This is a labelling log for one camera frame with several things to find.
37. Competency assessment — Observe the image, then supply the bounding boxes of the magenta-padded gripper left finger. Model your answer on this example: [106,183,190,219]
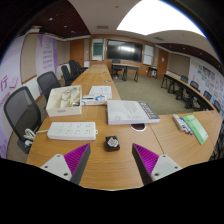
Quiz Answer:
[40,143,92,186]

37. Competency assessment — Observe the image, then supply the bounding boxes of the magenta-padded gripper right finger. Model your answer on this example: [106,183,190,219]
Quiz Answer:
[131,143,183,186]

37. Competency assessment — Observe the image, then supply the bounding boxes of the black clear charger block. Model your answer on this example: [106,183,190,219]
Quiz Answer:
[105,135,121,153]

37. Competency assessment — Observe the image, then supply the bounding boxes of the white power strip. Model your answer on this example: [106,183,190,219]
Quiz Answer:
[46,121,99,141]

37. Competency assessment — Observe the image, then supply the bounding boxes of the white pack of markers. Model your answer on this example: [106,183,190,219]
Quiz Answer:
[172,113,194,136]

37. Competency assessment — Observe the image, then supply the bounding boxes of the round metal table grommet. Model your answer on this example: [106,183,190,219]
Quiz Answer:
[129,123,147,132]

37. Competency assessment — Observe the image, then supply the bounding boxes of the green booklet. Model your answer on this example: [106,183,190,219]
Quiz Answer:
[181,114,210,146]

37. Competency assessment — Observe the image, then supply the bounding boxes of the white compartment organizer box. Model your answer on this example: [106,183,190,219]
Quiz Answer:
[45,84,83,118]

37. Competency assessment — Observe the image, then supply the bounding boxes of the white book with dark spine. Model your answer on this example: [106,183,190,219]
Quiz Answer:
[106,99,161,126]

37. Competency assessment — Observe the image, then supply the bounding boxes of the large black mesh office chair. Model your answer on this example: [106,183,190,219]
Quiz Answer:
[3,86,43,155]

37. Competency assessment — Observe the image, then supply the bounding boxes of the small white blue carton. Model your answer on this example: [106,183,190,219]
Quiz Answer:
[81,94,108,107]

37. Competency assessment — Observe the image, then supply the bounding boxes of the white printed paper sheet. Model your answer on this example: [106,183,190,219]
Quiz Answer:
[88,85,113,100]

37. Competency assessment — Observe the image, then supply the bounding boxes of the long curved wooden table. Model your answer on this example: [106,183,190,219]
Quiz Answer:
[160,73,216,111]

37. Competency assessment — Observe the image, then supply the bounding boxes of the chairs along curved table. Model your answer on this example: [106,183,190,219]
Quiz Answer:
[179,74,224,113]

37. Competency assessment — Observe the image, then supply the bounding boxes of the row of black office chairs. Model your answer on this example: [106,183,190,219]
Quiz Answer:
[60,59,88,87]

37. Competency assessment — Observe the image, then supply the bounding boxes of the small wooden side table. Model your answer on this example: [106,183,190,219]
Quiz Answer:
[146,66,159,79]

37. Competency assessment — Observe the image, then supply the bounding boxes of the small wooden desk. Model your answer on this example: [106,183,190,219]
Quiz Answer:
[111,63,140,83]

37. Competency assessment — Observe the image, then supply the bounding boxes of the plain whiteboard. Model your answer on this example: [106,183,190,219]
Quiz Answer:
[143,44,155,66]

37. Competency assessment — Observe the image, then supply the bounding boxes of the green-topped whiteboard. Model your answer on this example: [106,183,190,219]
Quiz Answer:
[91,37,105,62]

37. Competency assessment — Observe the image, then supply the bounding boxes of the bright ceiling light panel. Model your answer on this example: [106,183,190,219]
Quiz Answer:
[116,0,207,38]

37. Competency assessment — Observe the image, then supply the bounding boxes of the white power strip cable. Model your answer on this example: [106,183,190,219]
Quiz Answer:
[23,127,49,148]

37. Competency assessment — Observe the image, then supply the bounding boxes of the colourful wall posters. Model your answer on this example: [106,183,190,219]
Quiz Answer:
[188,58,224,118]

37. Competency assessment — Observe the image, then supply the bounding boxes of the purple wall banner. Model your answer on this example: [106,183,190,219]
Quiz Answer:
[35,34,59,78]

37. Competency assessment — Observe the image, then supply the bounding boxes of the large black wall screen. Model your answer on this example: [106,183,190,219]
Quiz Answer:
[106,39,144,63]

